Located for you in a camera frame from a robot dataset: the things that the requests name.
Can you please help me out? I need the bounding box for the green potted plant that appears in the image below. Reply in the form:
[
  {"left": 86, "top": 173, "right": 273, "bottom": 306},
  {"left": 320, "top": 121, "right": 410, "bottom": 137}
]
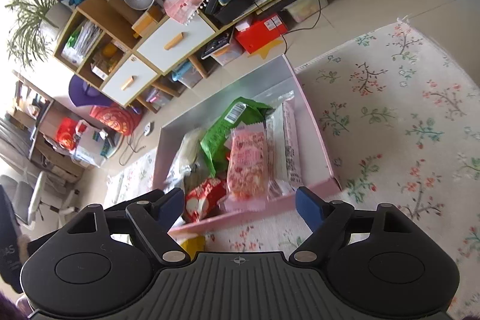
[{"left": 6, "top": 0, "right": 72, "bottom": 68}]

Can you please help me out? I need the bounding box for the pink rice cracker pack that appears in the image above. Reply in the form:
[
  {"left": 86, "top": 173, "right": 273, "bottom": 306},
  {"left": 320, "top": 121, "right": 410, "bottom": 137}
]
[{"left": 223, "top": 123, "right": 269, "bottom": 213}]

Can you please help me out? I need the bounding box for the green snack bag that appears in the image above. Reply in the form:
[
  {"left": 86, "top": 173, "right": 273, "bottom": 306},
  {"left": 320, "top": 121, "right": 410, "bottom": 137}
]
[{"left": 200, "top": 97, "right": 272, "bottom": 177}]

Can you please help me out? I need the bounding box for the white clear snack pack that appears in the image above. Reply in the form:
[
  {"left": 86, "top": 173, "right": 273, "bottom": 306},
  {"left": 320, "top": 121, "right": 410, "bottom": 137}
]
[{"left": 265, "top": 97, "right": 303, "bottom": 198}]

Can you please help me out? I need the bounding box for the red cardboard box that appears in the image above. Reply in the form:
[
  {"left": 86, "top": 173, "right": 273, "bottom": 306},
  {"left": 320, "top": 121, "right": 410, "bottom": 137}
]
[{"left": 234, "top": 14, "right": 288, "bottom": 54}]

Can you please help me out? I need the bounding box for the pink cardboard box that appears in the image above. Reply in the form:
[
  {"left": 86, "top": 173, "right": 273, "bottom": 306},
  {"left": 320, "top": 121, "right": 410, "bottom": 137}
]
[{"left": 154, "top": 56, "right": 340, "bottom": 237}]

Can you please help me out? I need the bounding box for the red white snack pack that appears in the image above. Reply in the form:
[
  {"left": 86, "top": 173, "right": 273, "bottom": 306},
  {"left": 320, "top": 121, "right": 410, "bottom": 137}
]
[{"left": 185, "top": 178, "right": 227, "bottom": 223}]

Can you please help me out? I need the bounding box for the wooden white drawer cabinet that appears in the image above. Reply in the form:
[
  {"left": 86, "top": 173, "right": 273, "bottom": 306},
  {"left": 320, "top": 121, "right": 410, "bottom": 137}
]
[{"left": 54, "top": 0, "right": 221, "bottom": 111}]

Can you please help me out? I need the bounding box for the purple hat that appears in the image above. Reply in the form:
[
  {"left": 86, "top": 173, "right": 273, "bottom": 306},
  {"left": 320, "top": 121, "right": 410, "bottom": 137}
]
[{"left": 68, "top": 75, "right": 113, "bottom": 107}]

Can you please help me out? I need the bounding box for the clear plastic storage bin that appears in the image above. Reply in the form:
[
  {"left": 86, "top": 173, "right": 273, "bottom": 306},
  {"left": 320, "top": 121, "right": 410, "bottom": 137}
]
[{"left": 171, "top": 60, "right": 203, "bottom": 88}]

